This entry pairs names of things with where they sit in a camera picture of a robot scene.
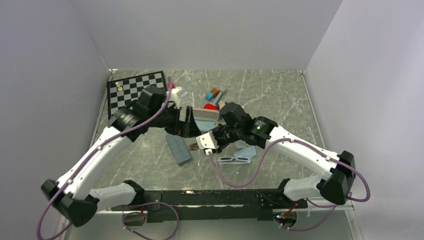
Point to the blue and orange toy block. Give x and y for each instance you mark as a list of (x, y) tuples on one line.
[(210, 95)]

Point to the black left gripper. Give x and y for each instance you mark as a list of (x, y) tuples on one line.
[(187, 129)]

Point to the grey-blue glasses case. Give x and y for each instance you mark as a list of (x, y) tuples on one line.
[(178, 149)]

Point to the light blue cleaning cloth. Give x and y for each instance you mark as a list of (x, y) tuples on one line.
[(206, 125)]

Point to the cream toy cart blue wheels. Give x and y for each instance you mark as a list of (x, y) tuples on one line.
[(220, 105)]

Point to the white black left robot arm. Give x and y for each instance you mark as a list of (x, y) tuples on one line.
[(74, 195)]

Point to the black white chessboard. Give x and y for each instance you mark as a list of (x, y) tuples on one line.
[(132, 96)]

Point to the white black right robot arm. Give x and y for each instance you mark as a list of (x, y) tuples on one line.
[(332, 178)]

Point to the pink glasses case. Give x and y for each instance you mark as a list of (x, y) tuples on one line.
[(206, 114)]

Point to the brown-framed sunglasses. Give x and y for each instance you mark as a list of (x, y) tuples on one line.
[(193, 147)]

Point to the grey toy bar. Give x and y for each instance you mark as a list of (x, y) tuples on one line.
[(219, 95)]

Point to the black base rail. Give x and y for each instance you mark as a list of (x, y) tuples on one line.
[(214, 204)]

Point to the white-framed sunglasses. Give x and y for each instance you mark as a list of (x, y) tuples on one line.
[(233, 160)]

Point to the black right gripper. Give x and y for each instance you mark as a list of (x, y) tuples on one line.
[(221, 146)]

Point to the red toy block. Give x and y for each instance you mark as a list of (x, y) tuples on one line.
[(210, 106)]

